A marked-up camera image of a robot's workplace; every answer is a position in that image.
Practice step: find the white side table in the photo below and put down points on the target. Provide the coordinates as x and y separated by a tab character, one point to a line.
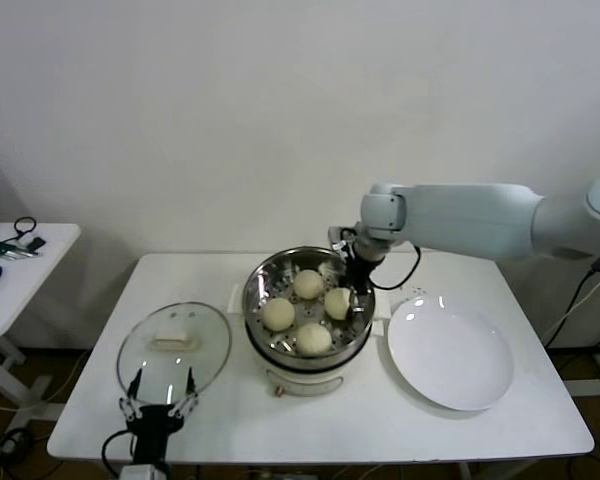
55	250

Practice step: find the white steamed baozi bun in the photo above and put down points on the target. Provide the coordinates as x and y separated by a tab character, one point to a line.
339	303
278	315
308	284
313	339

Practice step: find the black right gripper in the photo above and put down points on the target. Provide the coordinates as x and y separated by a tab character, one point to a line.
360	272

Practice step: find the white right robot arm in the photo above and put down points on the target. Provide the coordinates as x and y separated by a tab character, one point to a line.
470	220

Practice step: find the white electric cooker base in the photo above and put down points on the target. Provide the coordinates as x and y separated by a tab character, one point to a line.
305	380

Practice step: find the round glass pot lid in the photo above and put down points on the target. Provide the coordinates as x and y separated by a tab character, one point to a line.
205	325

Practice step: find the round white plate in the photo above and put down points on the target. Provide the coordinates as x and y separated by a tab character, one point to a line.
445	350

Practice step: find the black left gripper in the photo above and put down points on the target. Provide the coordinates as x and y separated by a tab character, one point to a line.
152	427

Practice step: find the small black device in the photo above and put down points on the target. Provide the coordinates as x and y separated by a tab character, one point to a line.
37	244

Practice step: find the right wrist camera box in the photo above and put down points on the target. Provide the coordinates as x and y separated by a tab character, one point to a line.
341	236

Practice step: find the perforated steel steamer basket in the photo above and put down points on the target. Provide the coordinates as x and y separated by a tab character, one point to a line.
257	285

